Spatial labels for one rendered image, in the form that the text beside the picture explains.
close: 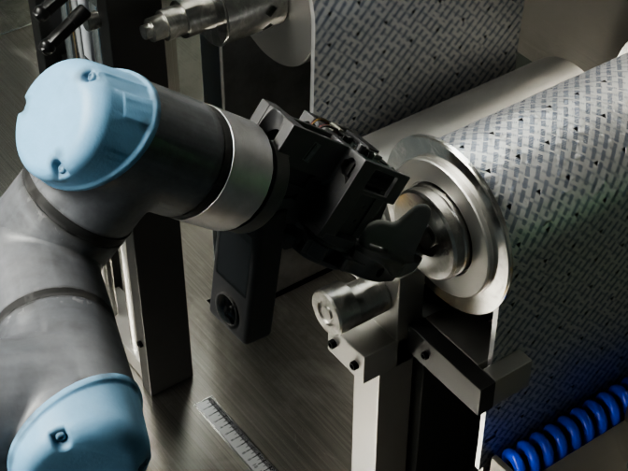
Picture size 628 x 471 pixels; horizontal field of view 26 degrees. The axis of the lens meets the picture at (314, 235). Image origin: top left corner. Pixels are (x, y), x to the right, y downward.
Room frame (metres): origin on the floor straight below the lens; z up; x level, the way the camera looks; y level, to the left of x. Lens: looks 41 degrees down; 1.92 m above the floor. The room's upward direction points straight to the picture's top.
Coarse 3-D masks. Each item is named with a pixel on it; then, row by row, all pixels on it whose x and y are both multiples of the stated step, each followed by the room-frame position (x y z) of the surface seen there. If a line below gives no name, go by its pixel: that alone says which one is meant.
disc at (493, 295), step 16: (400, 144) 0.83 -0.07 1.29; (416, 144) 0.82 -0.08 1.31; (432, 144) 0.81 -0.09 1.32; (448, 144) 0.80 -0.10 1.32; (400, 160) 0.83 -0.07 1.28; (448, 160) 0.79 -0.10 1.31; (464, 160) 0.78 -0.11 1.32; (464, 176) 0.77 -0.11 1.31; (480, 176) 0.77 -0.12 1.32; (480, 192) 0.76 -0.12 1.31; (496, 208) 0.75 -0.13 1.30; (496, 224) 0.74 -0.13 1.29; (496, 240) 0.74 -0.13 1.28; (496, 256) 0.74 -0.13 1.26; (512, 256) 0.73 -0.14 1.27; (496, 272) 0.74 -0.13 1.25; (512, 272) 0.73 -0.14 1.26; (432, 288) 0.80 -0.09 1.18; (496, 288) 0.74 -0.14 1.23; (464, 304) 0.76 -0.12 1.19; (480, 304) 0.75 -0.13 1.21; (496, 304) 0.74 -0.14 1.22
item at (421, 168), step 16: (416, 160) 0.81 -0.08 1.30; (432, 160) 0.80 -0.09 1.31; (416, 176) 0.81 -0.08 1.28; (432, 176) 0.80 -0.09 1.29; (448, 176) 0.78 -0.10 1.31; (448, 192) 0.78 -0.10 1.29; (464, 192) 0.77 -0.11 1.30; (464, 208) 0.76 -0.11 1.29; (480, 208) 0.76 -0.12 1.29; (480, 224) 0.75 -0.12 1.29; (480, 240) 0.75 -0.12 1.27; (480, 256) 0.75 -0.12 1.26; (464, 272) 0.76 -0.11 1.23; (480, 272) 0.75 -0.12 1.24; (448, 288) 0.77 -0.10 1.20; (464, 288) 0.76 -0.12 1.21; (480, 288) 0.74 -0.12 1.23
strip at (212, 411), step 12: (204, 408) 0.92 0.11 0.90; (216, 408) 0.92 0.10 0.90; (216, 420) 0.90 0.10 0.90; (228, 420) 0.90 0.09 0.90; (228, 432) 0.89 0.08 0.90; (240, 432) 0.89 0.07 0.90; (228, 444) 0.87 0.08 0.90; (240, 444) 0.87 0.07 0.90; (252, 444) 0.87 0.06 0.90; (240, 456) 0.86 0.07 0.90; (252, 456) 0.86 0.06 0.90; (264, 456) 0.86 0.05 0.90; (252, 468) 0.84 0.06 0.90; (264, 468) 0.84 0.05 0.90; (276, 468) 0.84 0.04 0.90
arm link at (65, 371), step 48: (0, 336) 0.53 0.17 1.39; (48, 336) 0.52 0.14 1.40; (96, 336) 0.53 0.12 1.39; (0, 384) 0.48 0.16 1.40; (48, 384) 0.49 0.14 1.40; (96, 384) 0.49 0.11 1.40; (0, 432) 0.46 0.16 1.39; (48, 432) 0.46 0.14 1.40; (96, 432) 0.46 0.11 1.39; (144, 432) 0.47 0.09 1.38
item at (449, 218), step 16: (416, 192) 0.79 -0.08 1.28; (432, 192) 0.79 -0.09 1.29; (400, 208) 0.80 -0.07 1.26; (432, 208) 0.77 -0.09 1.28; (448, 208) 0.77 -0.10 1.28; (432, 224) 0.77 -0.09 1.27; (448, 224) 0.76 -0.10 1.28; (464, 224) 0.76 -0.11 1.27; (432, 240) 0.77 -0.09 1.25; (448, 240) 0.76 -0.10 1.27; (464, 240) 0.76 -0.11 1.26; (432, 256) 0.77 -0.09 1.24; (448, 256) 0.75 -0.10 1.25; (464, 256) 0.75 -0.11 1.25; (432, 272) 0.77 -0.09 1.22; (448, 272) 0.75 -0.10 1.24
